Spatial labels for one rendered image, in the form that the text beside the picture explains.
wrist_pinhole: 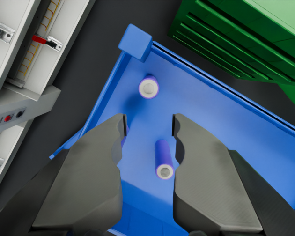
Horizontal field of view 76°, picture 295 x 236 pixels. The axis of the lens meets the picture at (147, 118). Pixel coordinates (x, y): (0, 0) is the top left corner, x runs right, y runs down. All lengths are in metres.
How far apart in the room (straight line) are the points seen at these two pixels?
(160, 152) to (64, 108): 0.63
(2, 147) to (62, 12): 0.46
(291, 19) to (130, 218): 0.36
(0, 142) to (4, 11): 0.44
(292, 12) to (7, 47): 0.48
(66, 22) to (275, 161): 0.57
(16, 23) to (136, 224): 0.39
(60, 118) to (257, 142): 0.70
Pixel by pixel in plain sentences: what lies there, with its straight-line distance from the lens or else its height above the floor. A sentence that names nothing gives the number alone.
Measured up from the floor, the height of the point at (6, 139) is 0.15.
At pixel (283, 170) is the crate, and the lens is 0.31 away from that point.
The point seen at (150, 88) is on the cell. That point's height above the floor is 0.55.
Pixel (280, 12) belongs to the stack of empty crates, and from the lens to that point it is 0.37.
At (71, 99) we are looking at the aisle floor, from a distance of 0.78.
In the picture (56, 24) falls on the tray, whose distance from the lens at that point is 0.62.
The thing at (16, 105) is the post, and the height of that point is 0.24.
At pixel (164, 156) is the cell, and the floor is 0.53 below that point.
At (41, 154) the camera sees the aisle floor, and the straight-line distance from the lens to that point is 0.91.
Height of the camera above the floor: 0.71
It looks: 75 degrees down
